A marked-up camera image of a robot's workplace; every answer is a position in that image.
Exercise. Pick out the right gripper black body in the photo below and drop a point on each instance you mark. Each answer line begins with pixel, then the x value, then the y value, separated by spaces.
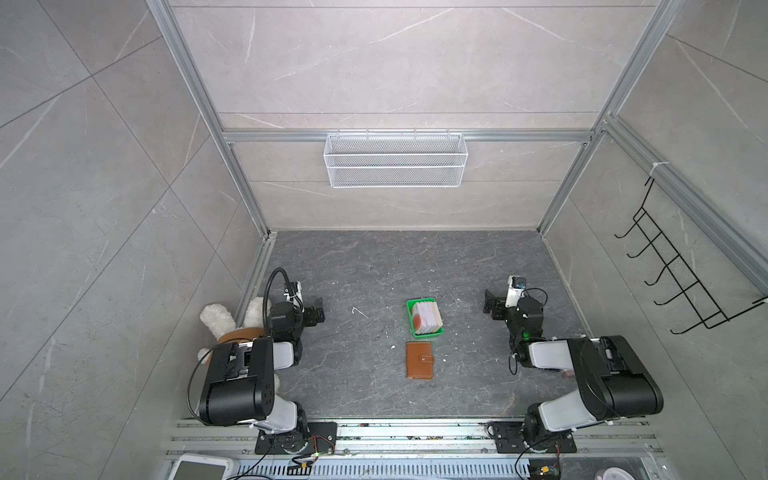
pixel 500 313

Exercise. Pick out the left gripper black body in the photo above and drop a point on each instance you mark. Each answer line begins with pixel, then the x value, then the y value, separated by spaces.
pixel 309 319

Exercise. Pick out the green plastic card bin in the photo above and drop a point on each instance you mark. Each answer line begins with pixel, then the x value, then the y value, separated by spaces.
pixel 409 305

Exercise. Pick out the brown leather card holder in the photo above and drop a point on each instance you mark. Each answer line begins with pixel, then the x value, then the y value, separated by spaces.
pixel 419 361

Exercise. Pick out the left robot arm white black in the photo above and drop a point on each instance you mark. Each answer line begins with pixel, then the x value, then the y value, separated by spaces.
pixel 240 385

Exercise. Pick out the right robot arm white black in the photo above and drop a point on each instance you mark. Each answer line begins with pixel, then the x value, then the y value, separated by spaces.
pixel 611 381

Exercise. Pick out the stack of cards in bin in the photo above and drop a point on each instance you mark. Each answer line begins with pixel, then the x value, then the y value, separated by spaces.
pixel 426 318

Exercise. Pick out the white teddy bear brown shirt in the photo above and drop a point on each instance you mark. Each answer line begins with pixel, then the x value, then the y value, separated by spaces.
pixel 218 319

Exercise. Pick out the white tablet device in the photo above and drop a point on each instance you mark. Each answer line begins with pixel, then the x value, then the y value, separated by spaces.
pixel 201 467

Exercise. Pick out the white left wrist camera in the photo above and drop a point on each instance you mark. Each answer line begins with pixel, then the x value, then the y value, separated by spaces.
pixel 293 294

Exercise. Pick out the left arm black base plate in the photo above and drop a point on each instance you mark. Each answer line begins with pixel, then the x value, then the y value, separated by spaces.
pixel 315 437

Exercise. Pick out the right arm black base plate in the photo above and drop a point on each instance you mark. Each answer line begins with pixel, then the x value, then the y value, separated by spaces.
pixel 518 437

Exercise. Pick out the white wire mesh basket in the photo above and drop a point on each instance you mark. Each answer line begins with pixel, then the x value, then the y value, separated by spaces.
pixel 395 160

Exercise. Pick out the aluminium front rail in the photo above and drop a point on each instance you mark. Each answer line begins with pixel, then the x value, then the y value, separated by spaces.
pixel 422 437

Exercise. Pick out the black wire hook rack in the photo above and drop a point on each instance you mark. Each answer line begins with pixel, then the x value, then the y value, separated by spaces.
pixel 708 312

